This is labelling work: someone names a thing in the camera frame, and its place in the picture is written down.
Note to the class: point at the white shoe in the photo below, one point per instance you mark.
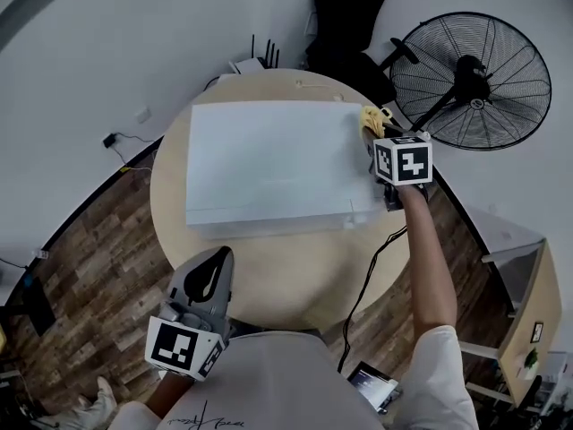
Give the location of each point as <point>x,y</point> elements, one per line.
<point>100,401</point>

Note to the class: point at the white microwave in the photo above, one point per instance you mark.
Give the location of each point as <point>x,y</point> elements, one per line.
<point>277,164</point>

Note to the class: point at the black standing fan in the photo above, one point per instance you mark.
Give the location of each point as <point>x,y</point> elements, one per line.
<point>470,83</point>

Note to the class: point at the small framed picture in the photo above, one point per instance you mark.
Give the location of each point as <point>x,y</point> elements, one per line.
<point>537,332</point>

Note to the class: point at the black office chair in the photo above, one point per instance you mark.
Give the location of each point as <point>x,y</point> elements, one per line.
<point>344,25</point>

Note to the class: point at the yellow cloth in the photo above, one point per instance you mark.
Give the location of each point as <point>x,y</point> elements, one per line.
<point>372,120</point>

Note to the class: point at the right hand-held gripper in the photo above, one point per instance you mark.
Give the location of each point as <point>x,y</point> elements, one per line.
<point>403,161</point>

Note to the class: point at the black power adapter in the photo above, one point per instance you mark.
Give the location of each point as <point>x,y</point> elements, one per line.
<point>109,140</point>

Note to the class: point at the white router with black antennas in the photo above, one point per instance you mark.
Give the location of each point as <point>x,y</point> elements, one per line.
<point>253,64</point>

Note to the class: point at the person's left forearm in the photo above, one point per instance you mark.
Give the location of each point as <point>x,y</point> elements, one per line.
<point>172,394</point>

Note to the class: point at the light wooden cabinet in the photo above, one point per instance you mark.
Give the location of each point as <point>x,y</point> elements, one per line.
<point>530,303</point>

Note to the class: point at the small green plant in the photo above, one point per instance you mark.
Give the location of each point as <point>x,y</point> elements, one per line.
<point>532,357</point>

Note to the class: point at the person's right forearm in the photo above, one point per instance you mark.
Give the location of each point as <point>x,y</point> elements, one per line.
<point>427,267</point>

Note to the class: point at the person's white shirt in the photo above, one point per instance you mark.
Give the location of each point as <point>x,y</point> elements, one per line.
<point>286,383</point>

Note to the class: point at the white wall socket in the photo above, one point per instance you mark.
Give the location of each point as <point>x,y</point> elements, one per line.
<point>142,114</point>

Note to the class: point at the white power strip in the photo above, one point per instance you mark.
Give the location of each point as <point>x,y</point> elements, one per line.
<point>41,253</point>

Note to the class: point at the tablet with lit screen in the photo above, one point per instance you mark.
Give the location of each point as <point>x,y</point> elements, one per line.
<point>371,381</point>

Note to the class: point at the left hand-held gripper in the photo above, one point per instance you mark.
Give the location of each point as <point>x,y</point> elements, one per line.
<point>179,343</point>

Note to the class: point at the black flat panel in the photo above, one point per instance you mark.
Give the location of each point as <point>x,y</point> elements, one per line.
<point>39,305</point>

